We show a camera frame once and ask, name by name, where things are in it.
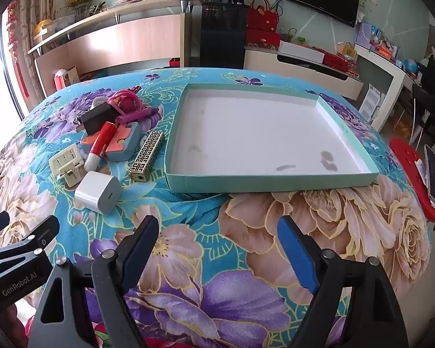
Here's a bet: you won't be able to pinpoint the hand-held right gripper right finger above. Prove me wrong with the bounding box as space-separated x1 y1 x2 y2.
277 215 410 348

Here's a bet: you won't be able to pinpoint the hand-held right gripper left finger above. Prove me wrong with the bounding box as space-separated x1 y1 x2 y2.
28 215 160 348

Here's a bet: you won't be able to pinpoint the beige plug adapter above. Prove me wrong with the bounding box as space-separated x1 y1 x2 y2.
49 143 86 189

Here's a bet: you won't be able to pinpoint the teal shallow cardboard box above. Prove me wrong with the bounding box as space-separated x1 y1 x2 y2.
164 83 380 193

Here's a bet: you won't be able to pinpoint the black plug charger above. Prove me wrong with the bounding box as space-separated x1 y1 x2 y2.
80 102 121 136

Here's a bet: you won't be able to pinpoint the pink toy watch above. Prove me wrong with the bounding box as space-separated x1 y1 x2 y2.
116 107 160 124

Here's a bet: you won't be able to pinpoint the pink pup toy figure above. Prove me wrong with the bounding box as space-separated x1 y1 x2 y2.
107 86 146 115

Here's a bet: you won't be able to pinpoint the floral blanket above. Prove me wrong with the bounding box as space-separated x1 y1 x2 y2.
0 67 434 348

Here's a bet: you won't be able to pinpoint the white cube charger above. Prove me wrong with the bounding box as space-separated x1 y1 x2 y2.
74 171 122 215

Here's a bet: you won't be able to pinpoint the gold patterned lighter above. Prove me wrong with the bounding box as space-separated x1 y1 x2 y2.
128 130 165 182

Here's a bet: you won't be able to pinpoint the red white glue stick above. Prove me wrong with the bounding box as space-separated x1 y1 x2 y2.
84 121 117 171

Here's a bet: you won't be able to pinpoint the blue orange plastic toy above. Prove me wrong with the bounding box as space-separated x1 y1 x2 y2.
81 121 142 162

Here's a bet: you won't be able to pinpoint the red plastic stool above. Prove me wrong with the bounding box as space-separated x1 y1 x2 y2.
389 138 435 222

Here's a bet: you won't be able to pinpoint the smartphone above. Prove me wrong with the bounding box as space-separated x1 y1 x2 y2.
423 144 435 207

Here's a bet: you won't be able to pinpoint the white slatted rack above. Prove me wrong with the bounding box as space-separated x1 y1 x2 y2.
359 83 387 124

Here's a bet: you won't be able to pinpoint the red hanging knot ornament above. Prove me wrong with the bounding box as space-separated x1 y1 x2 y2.
7 0 30 98

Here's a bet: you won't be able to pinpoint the white television cabinet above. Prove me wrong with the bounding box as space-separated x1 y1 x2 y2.
244 45 365 100

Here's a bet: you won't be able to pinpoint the red flat boxes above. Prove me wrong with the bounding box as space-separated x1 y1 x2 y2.
322 52 359 77

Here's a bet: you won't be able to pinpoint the yellow item on shelf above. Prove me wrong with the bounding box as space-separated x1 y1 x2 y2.
34 19 57 40

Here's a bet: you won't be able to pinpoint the white flat box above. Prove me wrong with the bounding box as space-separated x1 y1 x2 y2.
277 40 325 62

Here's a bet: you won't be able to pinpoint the white desk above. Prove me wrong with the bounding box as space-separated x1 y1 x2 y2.
353 41 421 131

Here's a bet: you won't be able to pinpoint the yellow carton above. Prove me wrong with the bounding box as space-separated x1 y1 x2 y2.
337 41 358 60

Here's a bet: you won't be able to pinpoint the clear plastic storage box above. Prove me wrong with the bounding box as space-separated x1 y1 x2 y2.
54 14 77 31

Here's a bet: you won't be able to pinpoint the wooden desk with shelf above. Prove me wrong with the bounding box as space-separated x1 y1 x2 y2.
27 0 204 97

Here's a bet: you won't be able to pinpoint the beige curtain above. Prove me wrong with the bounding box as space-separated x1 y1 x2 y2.
20 0 71 49

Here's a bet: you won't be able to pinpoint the red gift box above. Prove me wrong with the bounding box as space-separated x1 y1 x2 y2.
246 29 281 49

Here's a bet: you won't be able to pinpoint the dark cloth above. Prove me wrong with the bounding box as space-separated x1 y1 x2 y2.
417 54 435 91

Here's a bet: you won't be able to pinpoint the black cabinet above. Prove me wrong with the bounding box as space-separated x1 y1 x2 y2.
200 0 251 69

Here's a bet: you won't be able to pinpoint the yellow flowers in vase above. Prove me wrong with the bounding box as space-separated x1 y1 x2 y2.
65 0 100 19

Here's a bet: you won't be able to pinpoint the red gift bag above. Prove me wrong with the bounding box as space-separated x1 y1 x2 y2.
263 7 280 31
247 0 272 30

